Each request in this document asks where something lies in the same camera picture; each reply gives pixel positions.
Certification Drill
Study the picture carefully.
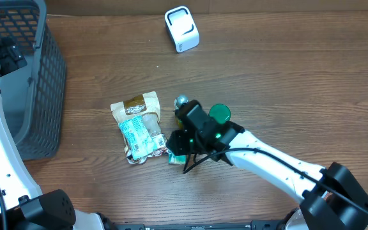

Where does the small Kleenex tissue pack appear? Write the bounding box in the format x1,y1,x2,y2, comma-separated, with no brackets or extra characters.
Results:
169,153,187,165

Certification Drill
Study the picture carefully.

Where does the white red snack packet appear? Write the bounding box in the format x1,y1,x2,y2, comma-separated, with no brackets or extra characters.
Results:
126,134,171,164

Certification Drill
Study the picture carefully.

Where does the yellow oil bottle silver cap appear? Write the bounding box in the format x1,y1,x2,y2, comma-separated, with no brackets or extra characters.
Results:
174,95,189,129

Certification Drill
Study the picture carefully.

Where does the teal large tissue pack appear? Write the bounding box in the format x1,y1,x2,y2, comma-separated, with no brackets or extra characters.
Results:
118,116,157,160

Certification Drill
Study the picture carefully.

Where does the green lid white jar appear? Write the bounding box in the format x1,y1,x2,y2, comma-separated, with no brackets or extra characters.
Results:
208,103,231,125

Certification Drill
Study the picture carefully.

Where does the clear brown snack bag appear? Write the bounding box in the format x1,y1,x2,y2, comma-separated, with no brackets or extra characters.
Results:
111,91,162,153

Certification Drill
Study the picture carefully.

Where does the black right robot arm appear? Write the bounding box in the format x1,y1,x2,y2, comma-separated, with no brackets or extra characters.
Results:
167,95,368,229

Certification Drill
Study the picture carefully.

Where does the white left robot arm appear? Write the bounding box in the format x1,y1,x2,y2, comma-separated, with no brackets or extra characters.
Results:
0,65,104,229

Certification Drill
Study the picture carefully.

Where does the white barcode scanner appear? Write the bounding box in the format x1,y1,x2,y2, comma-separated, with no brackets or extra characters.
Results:
164,6,200,53

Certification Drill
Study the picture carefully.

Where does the grey plastic mesh basket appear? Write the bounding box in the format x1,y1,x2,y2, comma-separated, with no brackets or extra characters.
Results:
0,0,66,160

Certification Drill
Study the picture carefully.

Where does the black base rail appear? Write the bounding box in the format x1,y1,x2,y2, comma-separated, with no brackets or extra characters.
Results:
114,220,286,230

